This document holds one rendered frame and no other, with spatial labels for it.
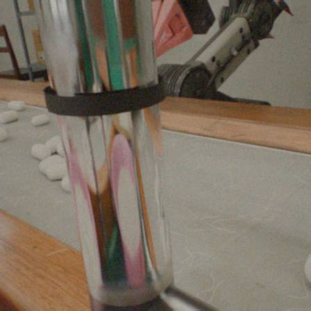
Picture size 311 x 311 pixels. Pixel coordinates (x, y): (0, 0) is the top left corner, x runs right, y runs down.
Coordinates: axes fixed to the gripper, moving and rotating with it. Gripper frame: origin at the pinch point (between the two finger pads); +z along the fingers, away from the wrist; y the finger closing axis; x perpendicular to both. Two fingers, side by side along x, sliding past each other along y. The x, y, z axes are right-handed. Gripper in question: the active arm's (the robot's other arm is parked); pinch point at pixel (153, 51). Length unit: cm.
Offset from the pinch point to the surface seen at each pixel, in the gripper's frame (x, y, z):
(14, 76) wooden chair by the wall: 124, -304, -75
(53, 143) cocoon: -1.7, -6.0, 18.6
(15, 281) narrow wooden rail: -14.6, 18.0, 32.2
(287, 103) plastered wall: 167, -59, -109
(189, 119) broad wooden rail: 9.3, 4.6, 4.7
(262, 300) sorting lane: -6.6, 29.7, 26.0
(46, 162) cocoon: -4.8, -0.3, 22.2
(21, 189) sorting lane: -6.1, 0.3, 26.4
